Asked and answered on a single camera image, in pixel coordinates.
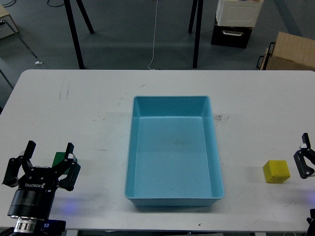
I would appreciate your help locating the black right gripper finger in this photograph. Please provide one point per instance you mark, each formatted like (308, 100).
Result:
(305, 151)

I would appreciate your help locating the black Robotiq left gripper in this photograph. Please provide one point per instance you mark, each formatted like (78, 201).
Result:
(36, 189)

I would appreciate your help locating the green block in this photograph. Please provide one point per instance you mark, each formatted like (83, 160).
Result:
(59, 157)

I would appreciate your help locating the yellow block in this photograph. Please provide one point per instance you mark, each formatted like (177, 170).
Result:
(276, 171)

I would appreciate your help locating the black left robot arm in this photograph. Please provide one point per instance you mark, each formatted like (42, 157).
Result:
(32, 226)

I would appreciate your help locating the cardboard box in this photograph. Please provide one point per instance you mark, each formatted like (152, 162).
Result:
(288, 52)

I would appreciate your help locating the light blue plastic box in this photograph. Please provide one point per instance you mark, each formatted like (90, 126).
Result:
(173, 158)

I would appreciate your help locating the wooden cabinet with metal leg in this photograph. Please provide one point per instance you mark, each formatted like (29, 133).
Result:
(8, 28)

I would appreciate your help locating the white storage crate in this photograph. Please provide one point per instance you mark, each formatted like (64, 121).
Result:
(238, 13)

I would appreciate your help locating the black table leg left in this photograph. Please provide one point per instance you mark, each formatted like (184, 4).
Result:
(73, 30)

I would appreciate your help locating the black table leg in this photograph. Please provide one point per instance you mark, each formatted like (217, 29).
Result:
(196, 18)
(73, 30)

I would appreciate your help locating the black table leg right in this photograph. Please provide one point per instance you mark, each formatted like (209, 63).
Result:
(196, 18)

